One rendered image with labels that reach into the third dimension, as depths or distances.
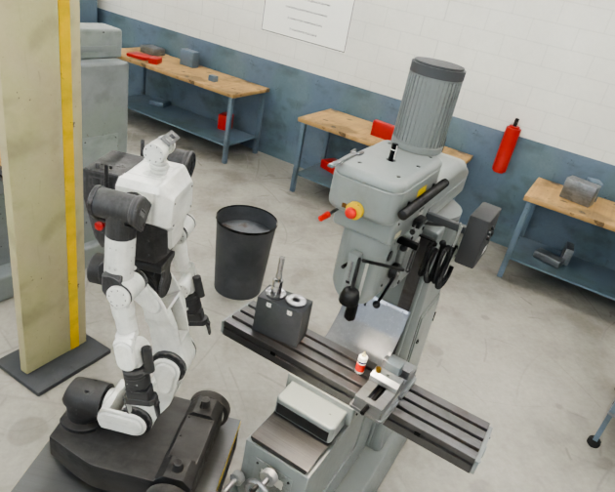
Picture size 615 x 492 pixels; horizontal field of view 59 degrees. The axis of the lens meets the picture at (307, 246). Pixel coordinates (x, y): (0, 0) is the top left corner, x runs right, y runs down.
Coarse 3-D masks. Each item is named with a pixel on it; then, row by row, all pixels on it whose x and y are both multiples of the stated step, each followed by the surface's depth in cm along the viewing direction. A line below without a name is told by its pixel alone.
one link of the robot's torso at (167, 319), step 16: (144, 288) 189; (176, 288) 206; (144, 304) 192; (160, 304) 192; (176, 304) 206; (160, 320) 195; (176, 320) 209; (160, 336) 202; (176, 336) 201; (160, 352) 204; (176, 352) 204; (192, 352) 213
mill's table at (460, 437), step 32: (224, 320) 249; (256, 352) 244; (288, 352) 236; (320, 352) 240; (352, 352) 244; (320, 384) 230; (352, 384) 226; (416, 416) 217; (448, 416) 219; (448, 448) 207; (480, 448) 208
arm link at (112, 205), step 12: (96, 192) 156; (108, 192) 157; (120, 192) 158; (96, 204) 156; (108, 204) 155; (120, 204) 155; (96, 216) 159; (108, 216) 157; (120, 216) 156; (108, 228) 159; (120, 228) 158; (132, 228) 160; (120, 240) 160
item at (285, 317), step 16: (272, 304) 235; (288, 304) 234; (304, 304) 235; (256, 320) 242; (272, 320) 238; (288, 320) 235; (304, 320) 237; (272, 336) 242; (288, 336) 238; (304, 336) 247
